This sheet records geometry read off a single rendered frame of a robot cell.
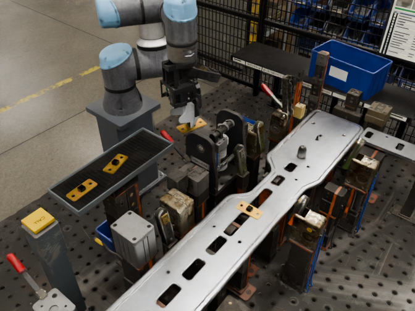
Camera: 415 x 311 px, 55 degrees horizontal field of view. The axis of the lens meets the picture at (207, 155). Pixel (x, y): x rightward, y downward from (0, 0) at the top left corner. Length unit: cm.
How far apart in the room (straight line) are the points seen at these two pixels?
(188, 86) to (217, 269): 50
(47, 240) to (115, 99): 60
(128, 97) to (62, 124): 208
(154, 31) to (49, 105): 249
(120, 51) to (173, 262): 74
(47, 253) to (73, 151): 211
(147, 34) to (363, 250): 112
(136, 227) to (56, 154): 219
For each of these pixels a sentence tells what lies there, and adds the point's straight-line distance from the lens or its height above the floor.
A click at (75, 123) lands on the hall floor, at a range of 353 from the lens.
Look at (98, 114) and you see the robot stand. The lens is 156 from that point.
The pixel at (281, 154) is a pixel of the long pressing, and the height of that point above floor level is 100.
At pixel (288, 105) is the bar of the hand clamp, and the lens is 158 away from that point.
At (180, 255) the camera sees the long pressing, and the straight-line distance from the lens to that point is 117.
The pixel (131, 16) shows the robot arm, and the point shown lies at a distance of 104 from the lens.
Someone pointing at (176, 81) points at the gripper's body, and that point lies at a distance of 103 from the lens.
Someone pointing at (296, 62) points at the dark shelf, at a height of 103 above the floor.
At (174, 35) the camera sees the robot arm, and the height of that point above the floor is 156.
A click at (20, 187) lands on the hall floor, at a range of 305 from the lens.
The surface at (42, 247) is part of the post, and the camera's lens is 114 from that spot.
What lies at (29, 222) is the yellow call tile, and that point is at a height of 116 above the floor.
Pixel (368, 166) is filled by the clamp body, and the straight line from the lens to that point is 147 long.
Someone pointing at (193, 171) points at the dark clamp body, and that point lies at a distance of 129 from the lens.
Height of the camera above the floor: 195
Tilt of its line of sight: 40 degrees down
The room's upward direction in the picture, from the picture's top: straight up
